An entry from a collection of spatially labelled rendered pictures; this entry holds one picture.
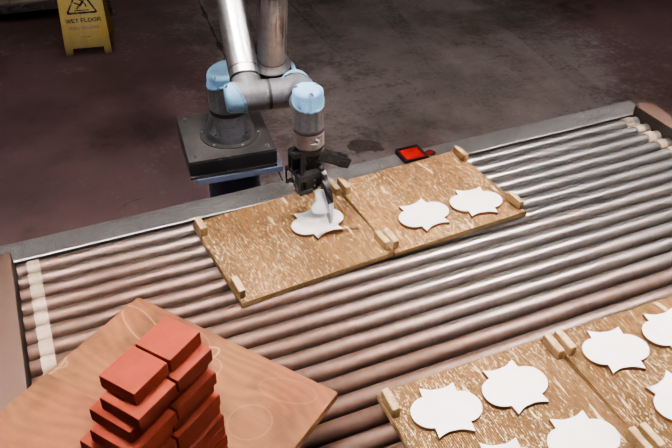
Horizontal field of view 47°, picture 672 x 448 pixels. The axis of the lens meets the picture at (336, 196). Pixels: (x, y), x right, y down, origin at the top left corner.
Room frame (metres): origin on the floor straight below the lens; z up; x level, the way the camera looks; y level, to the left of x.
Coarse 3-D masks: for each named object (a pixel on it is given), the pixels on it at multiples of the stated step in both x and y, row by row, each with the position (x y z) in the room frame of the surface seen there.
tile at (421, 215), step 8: (400, 208) 1.68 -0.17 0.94; (408, 208) 1.67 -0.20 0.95; (416, 208) 1.67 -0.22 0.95; (424, 208) 1.67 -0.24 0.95; (432, 208) 1.67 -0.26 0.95; (440, 208) 1.67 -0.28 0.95; (400, 216) 1.64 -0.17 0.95; (408, 216) 1.64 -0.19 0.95; (416, 216) 1.64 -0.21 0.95; (424, 216) 1.64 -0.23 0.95; (432, 216) 1.64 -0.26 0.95; (440, 216) 1.64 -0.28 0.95; (400, 224) 1.61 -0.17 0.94; (408, 224) 1.60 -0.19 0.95; (416, 224) 1.60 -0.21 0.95; (424, 224) 1.60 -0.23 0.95; (432, 224) 1.60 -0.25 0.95; (440, 224) 1.61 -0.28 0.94; (448, 224) 1.61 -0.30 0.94
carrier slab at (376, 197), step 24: (408, 168) 1.89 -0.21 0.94; (432, 168) 1.89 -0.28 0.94; (456, 168) 1.89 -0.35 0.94; (360, 192) 1.76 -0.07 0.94; (384, 192) 1.76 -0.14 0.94; (408, 192) 1.76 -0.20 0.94; (432, 192) 1.76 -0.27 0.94; (504, 192) 1.76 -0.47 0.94; (384, 216) 1.65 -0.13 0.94; (456, 216) 1.65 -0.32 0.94; (480, 216) 1.65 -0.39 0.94; (504, 216) 1.65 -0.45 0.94; (408, 240) 1.55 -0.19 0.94; (432, 240) 1.55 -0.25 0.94
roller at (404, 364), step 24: (624, 288) 1.38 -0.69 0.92; (648, 288) 1.40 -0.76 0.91; (552, 312) 1.30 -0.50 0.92; (576, 312) 1.31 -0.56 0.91; (480, 336) 1.22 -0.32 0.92; (504, 336) 1.23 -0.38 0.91; (408, 360) 1.15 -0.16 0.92; (432, 360) 1.16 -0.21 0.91; (336, 384) 1.08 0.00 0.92; (360, 384) 1.09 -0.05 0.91
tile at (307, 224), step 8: (296, 216) 1.64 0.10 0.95; (304, 216) 1.64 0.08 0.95; (312, 216) 1.64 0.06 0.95; (320, 216) 1.64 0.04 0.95; (336, 216) 1.64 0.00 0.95; (296, 224) 1.60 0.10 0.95; (304, 224) 1.60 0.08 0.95; (312, 224) 1.60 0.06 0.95; (320, 224) 1.60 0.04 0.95; (328, 224) 1.60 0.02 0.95; (336, 224) 1.60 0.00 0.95; (296, 232) 1.57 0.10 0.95; (304, 232) 1.57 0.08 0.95; (312, 232) 1.57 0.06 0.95; (320, 232) 1.57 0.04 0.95; (328, 232) 1.57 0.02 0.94
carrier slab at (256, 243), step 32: (224, 224) 1.61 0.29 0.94; (256, 224) 1.61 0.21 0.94; (288, 224) 1.61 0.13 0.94; (352, 224) 1.61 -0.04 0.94; (224, 256) 1.48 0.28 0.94; (256, 256) 1.48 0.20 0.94; (288, 256) 1.48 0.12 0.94; (320, 256) 1.48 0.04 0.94; (352, 256) 1.48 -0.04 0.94; (384, 256) 1.49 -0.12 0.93; (256, 288) 1.36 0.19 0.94; (288, 288) 1.37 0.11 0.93
